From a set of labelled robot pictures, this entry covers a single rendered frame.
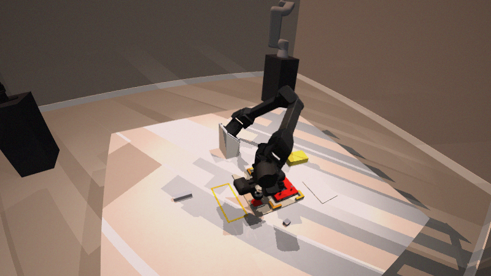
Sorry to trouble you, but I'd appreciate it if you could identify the yellow rectangular block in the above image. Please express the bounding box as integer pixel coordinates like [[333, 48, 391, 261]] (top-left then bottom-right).
[[287, 150, 309, 166]]

